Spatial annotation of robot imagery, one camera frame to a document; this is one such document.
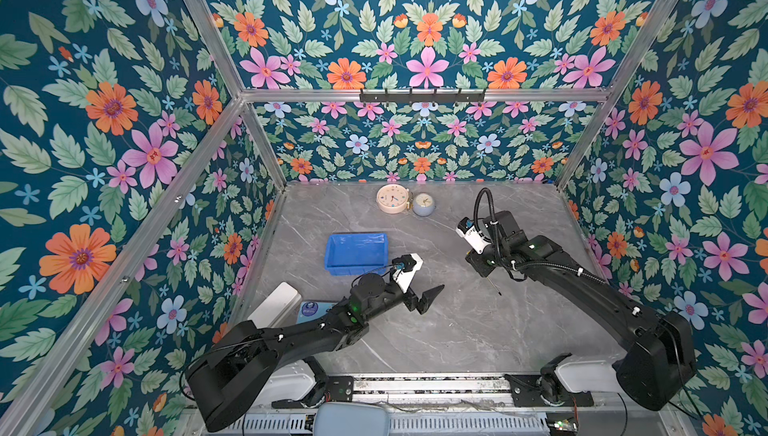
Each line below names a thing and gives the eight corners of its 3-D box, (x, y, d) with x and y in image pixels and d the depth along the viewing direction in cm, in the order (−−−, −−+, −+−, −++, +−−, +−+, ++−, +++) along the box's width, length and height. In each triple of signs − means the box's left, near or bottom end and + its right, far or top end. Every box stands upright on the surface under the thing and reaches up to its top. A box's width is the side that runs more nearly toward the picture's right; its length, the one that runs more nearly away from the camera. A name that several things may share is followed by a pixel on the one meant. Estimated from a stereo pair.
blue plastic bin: (325, 275, 97) (321, 267, 93) (332, 240, 106) (328, 231, 102) (387, 275, 97) (386, 267, 93) (389, 240, 106) (388, 231, 101)
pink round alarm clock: (376, 213, 113) (375, 208, 110) (378, 189, 121) (377, 183, 118) (410, 213, 112) (410, 208, 110) (410, 189, 121) (410, 183, 118)
